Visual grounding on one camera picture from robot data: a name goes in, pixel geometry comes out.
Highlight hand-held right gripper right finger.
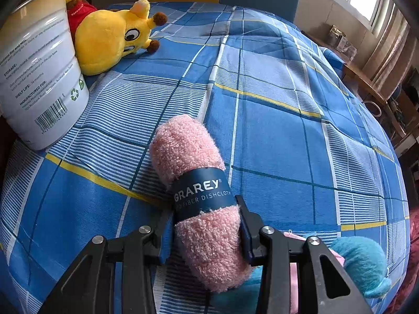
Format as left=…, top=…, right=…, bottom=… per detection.
left=235, top=195, right=374, bottom=314

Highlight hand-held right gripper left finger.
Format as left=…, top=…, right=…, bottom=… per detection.
left=39, top=214, right=175, bottom=314

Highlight pink dishcloth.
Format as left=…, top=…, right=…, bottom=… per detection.
left=149, top=114, right=256, bottom=294

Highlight white metal tin can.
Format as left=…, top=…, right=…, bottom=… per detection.
left=0, top=0, right=91, bottom=152

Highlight light pink cloth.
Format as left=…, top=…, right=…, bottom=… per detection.
left=283, top=231, right=346, bottom=314

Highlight teal fleece cloth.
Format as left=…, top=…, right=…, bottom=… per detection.
left=330, top=235, right=392, bottom=298

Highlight blue plaid bed sheet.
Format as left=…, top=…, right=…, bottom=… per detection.
left=0, top=2, right=412, bottom=314

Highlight maroon knitted blanket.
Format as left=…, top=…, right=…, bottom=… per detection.
left=389, top=216, right=419, bottom=314

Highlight yellow plush toy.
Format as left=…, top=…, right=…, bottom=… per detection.
left=64, top=0, right=167, bottom=76

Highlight wooden desk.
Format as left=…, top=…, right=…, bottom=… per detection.
left=322, top=23, right=419, bottom=148

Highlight clear containers on desk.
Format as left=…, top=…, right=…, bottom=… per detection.
left=329, top=24, right=357, bottom=56

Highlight beige curtain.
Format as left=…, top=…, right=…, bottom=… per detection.
left=360, top=7, right=412, bottom=89

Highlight white cable loop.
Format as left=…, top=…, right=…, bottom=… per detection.
left=364, top=99, right=382, bottom=117

